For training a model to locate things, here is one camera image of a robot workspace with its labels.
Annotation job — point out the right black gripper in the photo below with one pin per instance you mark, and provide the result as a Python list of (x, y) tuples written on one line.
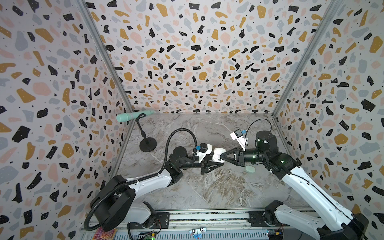
[(240, 156)]

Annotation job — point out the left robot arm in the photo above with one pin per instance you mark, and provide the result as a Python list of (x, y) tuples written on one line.
[(118, 199)]

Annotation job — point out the left corner aluminium profile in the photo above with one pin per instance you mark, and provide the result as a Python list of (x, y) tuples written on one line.
[(86, 15)]

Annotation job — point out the right corner aluminium profile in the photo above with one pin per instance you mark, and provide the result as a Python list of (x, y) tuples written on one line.
[(327, 19)]

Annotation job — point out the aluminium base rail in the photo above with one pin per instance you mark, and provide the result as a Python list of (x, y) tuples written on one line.
[(221, 224)]

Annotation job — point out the small toy car sticker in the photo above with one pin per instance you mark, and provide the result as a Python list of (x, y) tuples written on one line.
[(198, 233)]

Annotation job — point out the colourful card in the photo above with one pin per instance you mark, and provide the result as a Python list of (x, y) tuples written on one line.
[(100, 234)]

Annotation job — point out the black microphone stand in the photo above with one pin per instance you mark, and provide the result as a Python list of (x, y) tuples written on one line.
[(148, 144)]

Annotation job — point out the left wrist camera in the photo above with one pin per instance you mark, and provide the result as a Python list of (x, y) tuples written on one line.
[(201, 151)]

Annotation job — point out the mint green microphone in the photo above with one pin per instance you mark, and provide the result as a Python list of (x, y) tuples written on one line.
[(125, 117)]

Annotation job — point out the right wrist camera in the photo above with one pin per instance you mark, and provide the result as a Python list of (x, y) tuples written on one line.
[(239, 136)]

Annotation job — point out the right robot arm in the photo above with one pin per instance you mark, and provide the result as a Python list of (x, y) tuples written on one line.
[(334, 221)]

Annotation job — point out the mint green charging case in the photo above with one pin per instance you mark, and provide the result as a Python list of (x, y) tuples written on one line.
[(250, 169)]

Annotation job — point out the corner aluminium profile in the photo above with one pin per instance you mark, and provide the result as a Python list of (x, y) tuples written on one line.
[(86, 15), (327, 19)]

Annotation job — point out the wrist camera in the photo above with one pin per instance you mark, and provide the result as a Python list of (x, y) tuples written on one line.
[(239, 136), (201, 151)]

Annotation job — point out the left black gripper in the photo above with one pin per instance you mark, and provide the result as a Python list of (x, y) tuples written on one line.
[(205, 166)]

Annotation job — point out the white charging case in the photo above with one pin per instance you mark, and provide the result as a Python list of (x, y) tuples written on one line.
[(217, 155)]

